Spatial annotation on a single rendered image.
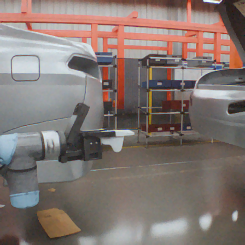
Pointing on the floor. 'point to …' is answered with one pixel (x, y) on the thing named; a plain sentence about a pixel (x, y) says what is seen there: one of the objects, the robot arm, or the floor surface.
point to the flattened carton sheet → (56, 222)
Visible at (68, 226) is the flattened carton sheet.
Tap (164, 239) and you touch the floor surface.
